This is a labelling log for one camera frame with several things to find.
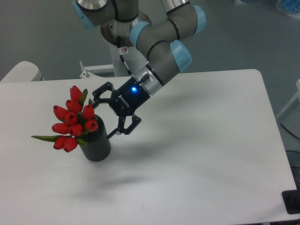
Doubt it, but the dark grey ribbed vase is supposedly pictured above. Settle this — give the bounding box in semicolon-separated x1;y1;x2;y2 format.
79;116;111;162

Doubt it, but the white furniture leg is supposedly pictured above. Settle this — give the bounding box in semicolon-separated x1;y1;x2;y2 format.
275;80;300;122

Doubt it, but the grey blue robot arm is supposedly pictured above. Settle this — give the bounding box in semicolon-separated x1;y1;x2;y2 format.
72;0;206;135

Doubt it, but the black floor cable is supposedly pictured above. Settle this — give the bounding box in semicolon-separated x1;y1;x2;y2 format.
280;121;300;139

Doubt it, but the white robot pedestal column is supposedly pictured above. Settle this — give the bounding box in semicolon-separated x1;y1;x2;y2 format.
100;14;153;77

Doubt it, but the blue plastic bag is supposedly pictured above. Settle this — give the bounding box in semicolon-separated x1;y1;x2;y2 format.
276;0;300;18

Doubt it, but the white chair back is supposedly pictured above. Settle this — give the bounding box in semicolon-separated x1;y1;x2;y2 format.
0;61;45;83

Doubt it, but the black pedestal cable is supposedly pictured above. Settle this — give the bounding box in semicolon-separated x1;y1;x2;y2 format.
119;54;135;77

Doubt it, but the black device at table edge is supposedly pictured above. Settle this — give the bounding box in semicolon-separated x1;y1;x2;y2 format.
282;190;300;215

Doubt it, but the white pedestal base frame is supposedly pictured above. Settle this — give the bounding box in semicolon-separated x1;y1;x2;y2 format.
79;61;132;79

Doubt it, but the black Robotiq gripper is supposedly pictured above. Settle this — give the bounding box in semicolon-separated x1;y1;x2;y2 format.
91;74;152;140

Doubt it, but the red tulip bouquet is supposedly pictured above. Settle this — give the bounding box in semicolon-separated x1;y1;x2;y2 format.
32;85;100;152

